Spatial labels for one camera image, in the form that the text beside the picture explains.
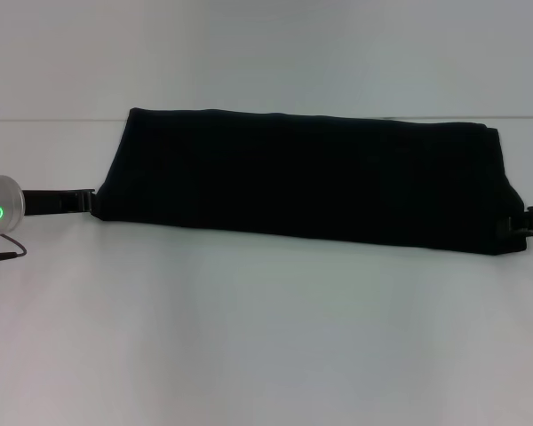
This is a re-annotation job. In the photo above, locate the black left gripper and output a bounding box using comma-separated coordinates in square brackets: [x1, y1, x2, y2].
[21, 187, 98, 217]

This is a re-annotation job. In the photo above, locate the black t-shirt with white print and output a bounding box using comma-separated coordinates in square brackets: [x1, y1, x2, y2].
[91, 106, 530, 257]

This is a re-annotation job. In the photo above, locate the black cable with silver plug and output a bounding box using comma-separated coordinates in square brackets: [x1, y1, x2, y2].
[0, 233, 29, 270]

